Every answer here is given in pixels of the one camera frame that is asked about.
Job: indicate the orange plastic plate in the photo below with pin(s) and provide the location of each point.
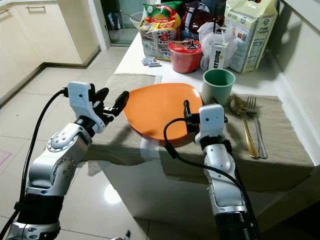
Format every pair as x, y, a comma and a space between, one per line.
155, 110

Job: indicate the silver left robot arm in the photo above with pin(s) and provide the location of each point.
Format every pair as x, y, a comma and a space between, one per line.
55, 165

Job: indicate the green plastic cup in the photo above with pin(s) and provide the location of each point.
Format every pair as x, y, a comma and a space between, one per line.
216, 92

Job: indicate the gold metal spoon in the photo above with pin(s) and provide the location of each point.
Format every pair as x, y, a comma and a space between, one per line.
239, 106

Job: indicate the small silver blister pack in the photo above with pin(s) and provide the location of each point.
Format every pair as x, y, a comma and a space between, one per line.
150, 62

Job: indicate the red instant noodle bowl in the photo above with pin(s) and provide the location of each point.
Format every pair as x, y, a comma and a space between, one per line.
185, 57

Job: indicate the silver metal fork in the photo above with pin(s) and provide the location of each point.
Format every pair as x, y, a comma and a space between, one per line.
257, 130

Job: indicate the white oat milk carton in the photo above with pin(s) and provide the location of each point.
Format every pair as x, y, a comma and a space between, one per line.
219, 55

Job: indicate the white plastic bag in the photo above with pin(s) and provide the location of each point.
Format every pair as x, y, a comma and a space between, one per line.
205, 37

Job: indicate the cream kitchen cabinets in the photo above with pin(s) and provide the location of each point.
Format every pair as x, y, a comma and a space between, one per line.
50, 35

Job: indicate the dark red snack bag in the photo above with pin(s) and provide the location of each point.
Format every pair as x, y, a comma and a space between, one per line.
197, 17

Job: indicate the pink floor mat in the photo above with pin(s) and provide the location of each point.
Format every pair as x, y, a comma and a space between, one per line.
4, 157

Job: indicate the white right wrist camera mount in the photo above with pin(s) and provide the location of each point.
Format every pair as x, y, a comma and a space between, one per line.
211, 122

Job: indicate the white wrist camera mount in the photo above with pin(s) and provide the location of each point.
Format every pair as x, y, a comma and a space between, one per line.
80, 100
211, 122

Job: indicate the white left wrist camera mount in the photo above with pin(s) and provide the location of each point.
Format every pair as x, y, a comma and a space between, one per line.
80, 100

